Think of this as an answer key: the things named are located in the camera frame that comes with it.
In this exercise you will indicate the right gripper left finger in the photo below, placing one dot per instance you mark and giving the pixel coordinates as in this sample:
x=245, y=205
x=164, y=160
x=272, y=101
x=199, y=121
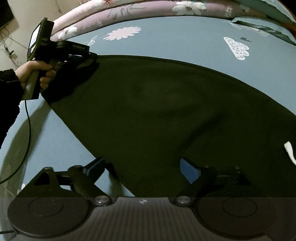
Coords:
x=78, y=181

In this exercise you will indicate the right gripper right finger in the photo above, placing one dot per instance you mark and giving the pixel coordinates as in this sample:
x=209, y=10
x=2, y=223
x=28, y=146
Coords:
x=215, y=182

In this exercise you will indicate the black sweatpants with white drawstring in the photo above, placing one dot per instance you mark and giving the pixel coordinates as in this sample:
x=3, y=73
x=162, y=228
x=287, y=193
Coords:
x=144, y=114

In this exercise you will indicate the black sleeved left forearm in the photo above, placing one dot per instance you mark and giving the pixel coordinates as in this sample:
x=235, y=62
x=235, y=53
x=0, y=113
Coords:
x=11, y=96

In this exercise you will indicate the person's left hand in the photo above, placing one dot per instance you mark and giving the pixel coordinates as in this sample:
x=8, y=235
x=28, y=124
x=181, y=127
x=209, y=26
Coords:
x=24, y=71

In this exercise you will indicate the pink floral folded quilt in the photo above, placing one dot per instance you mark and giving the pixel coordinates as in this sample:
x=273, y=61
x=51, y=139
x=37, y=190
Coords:
x=96, y=14

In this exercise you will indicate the blue floral bed sheet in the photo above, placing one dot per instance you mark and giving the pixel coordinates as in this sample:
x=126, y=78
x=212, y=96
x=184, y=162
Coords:
x=265, y=63

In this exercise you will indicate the lower teal pillow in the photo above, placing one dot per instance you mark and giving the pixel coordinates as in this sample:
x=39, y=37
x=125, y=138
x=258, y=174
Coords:
x=263, y=27

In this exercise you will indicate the teal pillow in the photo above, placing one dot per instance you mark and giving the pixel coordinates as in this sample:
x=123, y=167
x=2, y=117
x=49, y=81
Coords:
x=263, y=27
x=273, y=9

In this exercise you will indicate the mauve floral folded quilt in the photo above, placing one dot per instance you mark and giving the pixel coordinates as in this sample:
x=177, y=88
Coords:
x=214, y=9

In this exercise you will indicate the upper teal pillow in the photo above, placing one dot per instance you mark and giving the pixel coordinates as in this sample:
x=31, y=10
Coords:
x=273, y=9

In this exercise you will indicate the black wall television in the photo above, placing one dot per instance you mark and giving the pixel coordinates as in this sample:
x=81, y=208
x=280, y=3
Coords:
x=6, y=14

